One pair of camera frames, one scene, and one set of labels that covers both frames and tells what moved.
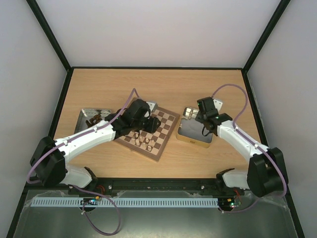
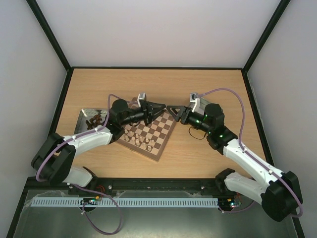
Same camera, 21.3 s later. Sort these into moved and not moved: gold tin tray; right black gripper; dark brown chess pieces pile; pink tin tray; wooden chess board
Moved: gold tin tray; right black gripper
Not moved: pink tin tray; dark brown chess pieces pile; wooden chess board
